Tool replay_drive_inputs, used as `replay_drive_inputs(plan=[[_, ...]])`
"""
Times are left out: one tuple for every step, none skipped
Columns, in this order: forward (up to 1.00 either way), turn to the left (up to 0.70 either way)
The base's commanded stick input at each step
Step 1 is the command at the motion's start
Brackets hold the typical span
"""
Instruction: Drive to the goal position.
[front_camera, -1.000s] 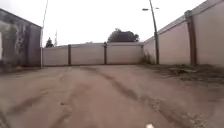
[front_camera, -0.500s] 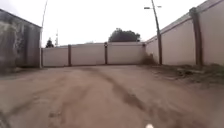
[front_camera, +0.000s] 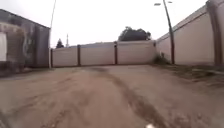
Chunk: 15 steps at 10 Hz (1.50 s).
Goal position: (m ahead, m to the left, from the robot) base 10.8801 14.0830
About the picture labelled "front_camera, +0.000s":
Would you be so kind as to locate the green bush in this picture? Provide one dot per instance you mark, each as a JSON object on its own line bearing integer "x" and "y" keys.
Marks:
{"x": 160, "y": 59}

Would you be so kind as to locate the dark grey building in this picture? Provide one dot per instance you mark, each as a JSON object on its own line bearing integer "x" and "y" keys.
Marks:
{"x": 23, "y": 41}

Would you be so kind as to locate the brown dirt road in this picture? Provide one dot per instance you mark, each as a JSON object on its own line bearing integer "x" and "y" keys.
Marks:
{"x": 93, "y": 96}

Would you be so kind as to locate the thin pale pole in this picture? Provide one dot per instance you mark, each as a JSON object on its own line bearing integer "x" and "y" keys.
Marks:
{"x": 51, "y": 30}

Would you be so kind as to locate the small dark tree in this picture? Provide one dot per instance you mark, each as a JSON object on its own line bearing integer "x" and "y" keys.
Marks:
{"x": 59, "y": 43}

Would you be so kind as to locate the street lamp pole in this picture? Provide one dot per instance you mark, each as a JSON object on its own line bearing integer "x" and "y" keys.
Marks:
{"x": 170, "y": 31}

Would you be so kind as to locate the robot's own part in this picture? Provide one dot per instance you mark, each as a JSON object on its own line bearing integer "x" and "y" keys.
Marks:
{"x": 149, "y": 126}

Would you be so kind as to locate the pale wall with brown posts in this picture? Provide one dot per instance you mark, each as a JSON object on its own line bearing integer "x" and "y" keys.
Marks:
{"x": 195, "y": 41}
{"x": 100, "y": 54}

